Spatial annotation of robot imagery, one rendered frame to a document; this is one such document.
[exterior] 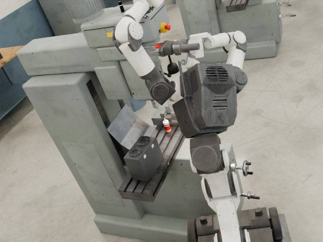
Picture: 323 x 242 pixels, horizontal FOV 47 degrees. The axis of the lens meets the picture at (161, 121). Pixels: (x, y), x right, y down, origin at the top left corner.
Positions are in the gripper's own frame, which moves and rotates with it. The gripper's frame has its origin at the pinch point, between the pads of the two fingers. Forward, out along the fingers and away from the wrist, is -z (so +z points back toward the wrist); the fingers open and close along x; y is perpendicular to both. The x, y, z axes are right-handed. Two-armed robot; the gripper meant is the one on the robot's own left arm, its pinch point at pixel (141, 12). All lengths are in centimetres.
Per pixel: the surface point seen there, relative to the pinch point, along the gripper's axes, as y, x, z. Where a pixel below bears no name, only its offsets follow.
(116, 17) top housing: 7.0, -9.4, -16.7
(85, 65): -4, -33, -51
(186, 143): -84, 5, -62
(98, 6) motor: 20.2, -12.4, -28.4
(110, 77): -19, -24, -45
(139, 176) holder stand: -84, -38, -39
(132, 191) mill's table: -89, -46, -37
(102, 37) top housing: 2.1, -20.1, -26.0
